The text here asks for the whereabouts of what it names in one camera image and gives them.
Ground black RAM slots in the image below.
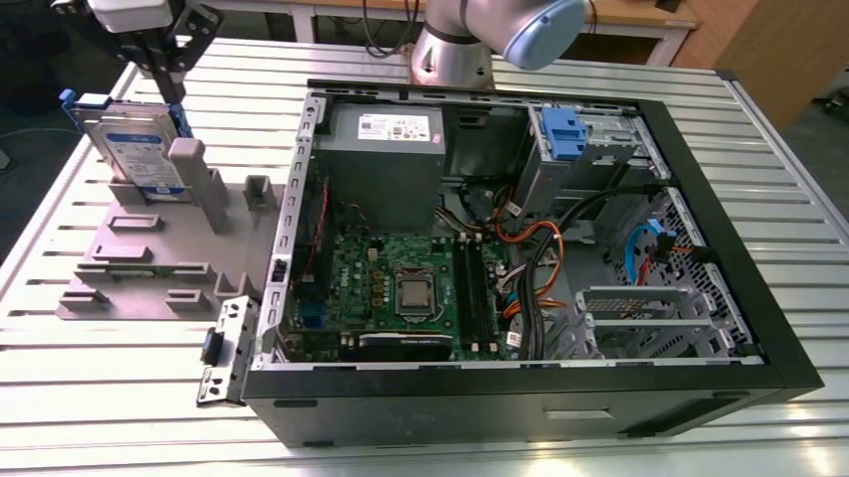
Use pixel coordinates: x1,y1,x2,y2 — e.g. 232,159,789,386
452,231,503,354

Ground hard disk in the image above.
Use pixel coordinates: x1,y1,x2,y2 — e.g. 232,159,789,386
57,88,195,203

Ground wooden desk white frame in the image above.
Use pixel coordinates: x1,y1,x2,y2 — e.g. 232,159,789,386
264,0,703,69

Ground metal drive cage blue latch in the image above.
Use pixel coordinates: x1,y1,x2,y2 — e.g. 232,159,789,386
516,103,665,215

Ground black graphics card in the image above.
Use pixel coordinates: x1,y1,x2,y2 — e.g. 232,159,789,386
336,330,456,363

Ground silver CPU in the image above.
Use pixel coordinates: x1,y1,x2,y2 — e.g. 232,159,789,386
395,277,436,312

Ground black open PC case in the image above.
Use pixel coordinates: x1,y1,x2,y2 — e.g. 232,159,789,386
239,77,826,447

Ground grey parts rack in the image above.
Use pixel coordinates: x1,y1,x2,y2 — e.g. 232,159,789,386
56,138,293,324

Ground thick black cable bundle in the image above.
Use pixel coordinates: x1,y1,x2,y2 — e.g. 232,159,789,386
516,182,669,360

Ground wooden cabinet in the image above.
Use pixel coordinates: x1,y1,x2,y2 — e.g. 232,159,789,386
669,0,849,131

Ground metal disk bay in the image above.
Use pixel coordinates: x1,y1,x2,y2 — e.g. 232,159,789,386
572,285,750,359

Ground orange power wire bundle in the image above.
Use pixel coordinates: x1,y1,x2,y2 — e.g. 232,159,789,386
494,218,571,319

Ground grey power supply unit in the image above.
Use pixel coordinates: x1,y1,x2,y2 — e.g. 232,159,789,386
311,101,447,235

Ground metal expansion slot retainer bracket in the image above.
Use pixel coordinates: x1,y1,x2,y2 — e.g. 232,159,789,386
195,293,261,409

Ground blue SATA wire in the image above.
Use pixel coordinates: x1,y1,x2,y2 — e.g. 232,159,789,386
622,218,678,288

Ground green motherboard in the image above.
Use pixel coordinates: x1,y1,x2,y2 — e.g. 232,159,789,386
277,231,531,364

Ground red yellow disk power wire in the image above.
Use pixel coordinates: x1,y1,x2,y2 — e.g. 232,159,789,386
662,242,718,267

